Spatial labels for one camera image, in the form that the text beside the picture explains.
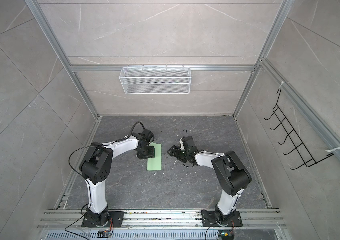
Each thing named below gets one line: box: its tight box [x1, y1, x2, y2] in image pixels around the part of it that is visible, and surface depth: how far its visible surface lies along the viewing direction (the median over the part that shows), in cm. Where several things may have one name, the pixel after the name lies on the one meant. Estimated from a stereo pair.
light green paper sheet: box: [147, 142, 162, 171], surface depth 94 cm
